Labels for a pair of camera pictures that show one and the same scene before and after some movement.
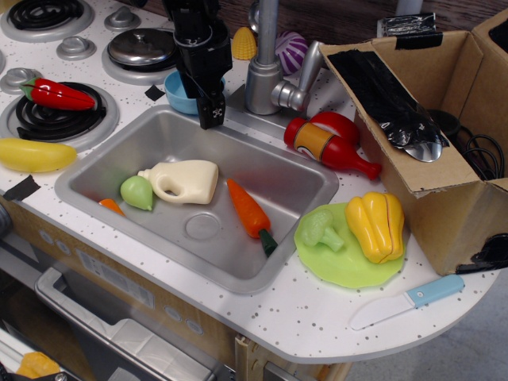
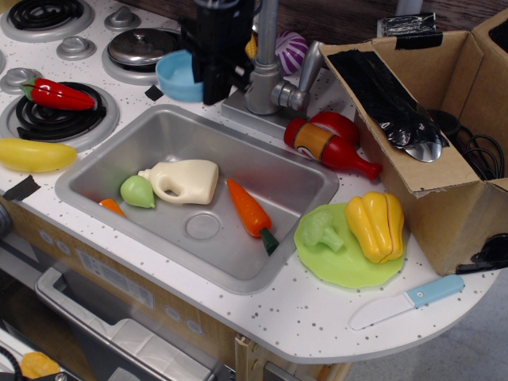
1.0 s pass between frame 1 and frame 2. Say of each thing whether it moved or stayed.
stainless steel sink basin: stayed
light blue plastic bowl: moved
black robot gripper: moved
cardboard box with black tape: stayed
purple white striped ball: stayed
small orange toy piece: stayed
